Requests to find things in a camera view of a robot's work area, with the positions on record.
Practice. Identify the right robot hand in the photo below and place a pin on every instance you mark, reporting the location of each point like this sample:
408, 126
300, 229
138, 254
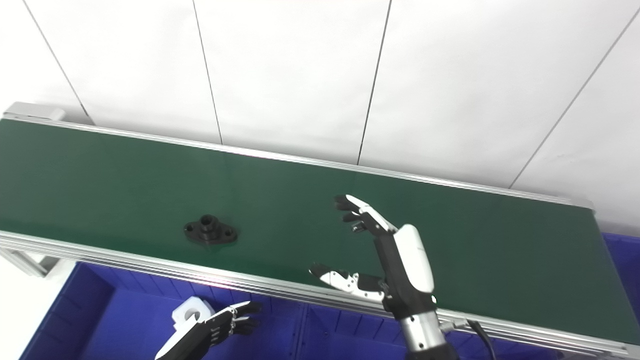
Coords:
410, 265

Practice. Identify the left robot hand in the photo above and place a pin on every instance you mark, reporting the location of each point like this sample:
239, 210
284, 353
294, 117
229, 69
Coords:
205, 332

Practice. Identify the black flanged metal part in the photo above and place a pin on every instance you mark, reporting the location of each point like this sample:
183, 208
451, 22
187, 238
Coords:
210, 232

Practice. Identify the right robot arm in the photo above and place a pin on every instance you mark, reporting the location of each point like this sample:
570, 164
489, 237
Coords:
425, 335

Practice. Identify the white plastic part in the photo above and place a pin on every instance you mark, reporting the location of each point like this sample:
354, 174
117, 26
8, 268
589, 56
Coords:
187, 307

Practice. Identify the blue plastic bin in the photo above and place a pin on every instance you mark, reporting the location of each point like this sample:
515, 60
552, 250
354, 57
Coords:
625, 270
120, 320
350, 340

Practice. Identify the green conveyor belt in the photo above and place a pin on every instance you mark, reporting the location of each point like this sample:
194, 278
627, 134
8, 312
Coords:
150, 262
300, 200

